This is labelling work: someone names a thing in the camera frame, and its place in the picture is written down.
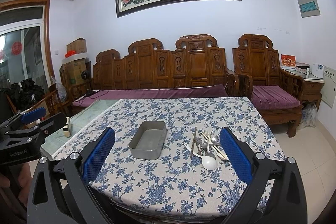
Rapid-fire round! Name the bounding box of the light bamboo chopstick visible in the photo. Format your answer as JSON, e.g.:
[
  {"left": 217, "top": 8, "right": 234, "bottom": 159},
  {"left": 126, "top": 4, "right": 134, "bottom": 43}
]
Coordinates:
[{"left": 200, "top": 131, "right": 230, "bottom": 161}]

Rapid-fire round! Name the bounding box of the white ceramic soup spoon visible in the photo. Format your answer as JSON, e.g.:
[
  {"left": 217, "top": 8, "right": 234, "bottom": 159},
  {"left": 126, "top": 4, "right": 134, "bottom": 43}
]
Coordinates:
[{"left": 184, "top": 143, "right": 218, "bottom": 171}]

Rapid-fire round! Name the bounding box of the large steel spoon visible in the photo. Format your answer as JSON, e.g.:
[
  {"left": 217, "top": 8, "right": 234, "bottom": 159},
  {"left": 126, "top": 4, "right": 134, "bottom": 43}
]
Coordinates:
[{"left": 203, "top": 148, "right": 216, "bottom": 160}]

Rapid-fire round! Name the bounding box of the small steel spoon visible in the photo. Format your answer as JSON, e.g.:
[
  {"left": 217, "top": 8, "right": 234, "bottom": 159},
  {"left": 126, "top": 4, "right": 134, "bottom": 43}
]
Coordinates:
[{"left": 211, "top": 135, "right": 220, "bottom": 145}]

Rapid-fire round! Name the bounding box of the steel fork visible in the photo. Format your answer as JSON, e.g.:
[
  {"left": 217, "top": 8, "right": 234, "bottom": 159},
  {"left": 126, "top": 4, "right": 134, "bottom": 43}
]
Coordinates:
[{"left": 199, "top": 143, "right": 221, "bottom": 149}]

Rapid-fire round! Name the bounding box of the white plastic fork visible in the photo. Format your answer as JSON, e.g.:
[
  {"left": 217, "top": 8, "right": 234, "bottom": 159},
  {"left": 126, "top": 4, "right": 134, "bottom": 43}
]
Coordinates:
[{"left": 205, "top": 132, "right": 211, "bottom": 154}]

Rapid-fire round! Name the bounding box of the dark wooden chopstick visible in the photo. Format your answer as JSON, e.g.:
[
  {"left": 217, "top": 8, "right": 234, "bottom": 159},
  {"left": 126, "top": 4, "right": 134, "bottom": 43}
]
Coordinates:
[
  {"left": 191, "top": 126, "right": 197, "bottom": 159},
  {"left": 195, "top": 137, "right": 202, "bottom": 155}
]

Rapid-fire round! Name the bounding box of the person's left hand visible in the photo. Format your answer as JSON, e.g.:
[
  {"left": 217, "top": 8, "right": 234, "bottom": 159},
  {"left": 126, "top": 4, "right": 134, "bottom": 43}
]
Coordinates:
[{"left": 1, "top": 162, "right": 33, "bottom": 207}]

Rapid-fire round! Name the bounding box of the small bottle on glass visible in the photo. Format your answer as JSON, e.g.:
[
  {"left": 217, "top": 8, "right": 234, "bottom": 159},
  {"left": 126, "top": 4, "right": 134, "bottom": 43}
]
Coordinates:
[{"left": 63, "top": 117, "right": 71, "bottom": 138}]

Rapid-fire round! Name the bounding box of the blue floral tablecloth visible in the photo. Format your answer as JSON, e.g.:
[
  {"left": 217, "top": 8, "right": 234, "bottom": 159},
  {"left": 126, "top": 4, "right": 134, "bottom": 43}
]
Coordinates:
[{"left": 52, "top": 97, "right": 285, "bottom": 222}]

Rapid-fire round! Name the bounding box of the large cardboard box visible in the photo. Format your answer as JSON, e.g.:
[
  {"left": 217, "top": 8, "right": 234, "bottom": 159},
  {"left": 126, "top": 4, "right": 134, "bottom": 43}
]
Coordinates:
[{"left": 63, "top": 59, "right": 87, "bottom": 86}]

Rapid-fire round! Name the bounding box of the purple armchair cushion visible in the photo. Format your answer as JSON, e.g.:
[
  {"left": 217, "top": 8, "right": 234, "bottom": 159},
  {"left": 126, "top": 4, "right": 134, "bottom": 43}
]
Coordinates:
[{"left": 250, "top": 85, "right": 300, "bottom": 110}]

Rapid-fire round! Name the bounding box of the grey metal tray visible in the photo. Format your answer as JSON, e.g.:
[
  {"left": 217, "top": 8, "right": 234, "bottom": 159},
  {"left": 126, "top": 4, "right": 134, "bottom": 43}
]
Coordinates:
[{"left": 129, "top": 121, "right": 167, "bottom": 160}]

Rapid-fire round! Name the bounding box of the plastic bag under table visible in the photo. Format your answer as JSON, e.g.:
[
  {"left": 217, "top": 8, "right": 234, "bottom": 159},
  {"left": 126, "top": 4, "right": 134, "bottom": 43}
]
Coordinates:
[{"left": 298, "top": 102, "right": 318, "bottom": 130}]

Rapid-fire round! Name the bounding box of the small black fan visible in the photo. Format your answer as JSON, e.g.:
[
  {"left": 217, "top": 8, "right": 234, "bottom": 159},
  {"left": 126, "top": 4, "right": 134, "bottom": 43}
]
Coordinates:
[{"left": 81, "top": 71, "right": 91, "bottom": 97}]

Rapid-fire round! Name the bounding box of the purple sofa cushion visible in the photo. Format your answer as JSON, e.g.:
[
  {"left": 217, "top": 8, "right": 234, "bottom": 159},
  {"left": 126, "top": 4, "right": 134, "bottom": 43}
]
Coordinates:
[{"left": 73, "top": 85, "right": 228, "bottom": 107}]

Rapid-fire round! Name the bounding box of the cardboard box top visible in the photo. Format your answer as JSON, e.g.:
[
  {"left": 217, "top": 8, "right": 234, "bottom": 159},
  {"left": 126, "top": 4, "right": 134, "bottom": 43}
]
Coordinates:
[{"left": 67, "top": 38, "right": 87, "bottom": 54}]

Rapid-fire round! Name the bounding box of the wooden side table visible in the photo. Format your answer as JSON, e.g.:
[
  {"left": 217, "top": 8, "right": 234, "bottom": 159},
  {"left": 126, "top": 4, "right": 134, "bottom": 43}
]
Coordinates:
[{"left": 286, "top": 69, "right": 324, "bottom": 110}]

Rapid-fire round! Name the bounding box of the carved wooden armchair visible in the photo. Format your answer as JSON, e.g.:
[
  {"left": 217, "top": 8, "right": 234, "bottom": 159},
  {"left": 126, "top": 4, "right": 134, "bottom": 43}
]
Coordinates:
[{"left": 232, "top": 34, "right": 305, "bottom": 138}]

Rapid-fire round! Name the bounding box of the red gift box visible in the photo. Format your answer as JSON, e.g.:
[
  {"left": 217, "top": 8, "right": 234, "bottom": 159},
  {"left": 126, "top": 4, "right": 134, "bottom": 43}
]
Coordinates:
[{"left": 281, "top": 54, "right": 296, "bottom": 68}]

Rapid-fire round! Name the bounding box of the white router box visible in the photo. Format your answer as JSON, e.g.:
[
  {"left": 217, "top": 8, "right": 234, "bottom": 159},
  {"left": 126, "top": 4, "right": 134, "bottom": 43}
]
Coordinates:
[{"left": 310, "top": 63, "right": 324, "bottom": 79}]

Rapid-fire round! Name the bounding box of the carved wooden sofa bench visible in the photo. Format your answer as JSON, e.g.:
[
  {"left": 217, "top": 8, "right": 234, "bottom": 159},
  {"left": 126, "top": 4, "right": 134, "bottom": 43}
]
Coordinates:
[{"left": 68, "top": 34, "right": 239, "bottom": 113}]

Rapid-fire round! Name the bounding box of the glass door with frame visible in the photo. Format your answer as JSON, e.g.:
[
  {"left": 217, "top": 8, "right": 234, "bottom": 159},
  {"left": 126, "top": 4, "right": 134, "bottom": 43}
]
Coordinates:
[{"left": 1, "top": 0, "right": 55, "bottom": 92}]

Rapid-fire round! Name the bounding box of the white wall panel cover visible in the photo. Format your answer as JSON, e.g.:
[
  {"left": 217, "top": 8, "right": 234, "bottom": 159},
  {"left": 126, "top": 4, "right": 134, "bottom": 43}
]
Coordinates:
[{"left": 321, "top": 66, "right": 336, "bottom": 108}]

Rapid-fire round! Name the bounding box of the grey wall electrical panel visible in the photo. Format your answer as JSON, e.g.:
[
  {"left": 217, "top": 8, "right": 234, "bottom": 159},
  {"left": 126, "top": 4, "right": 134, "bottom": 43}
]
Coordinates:
[{"left": 297, "top": 0, "right": 321, "bottom": 18}]

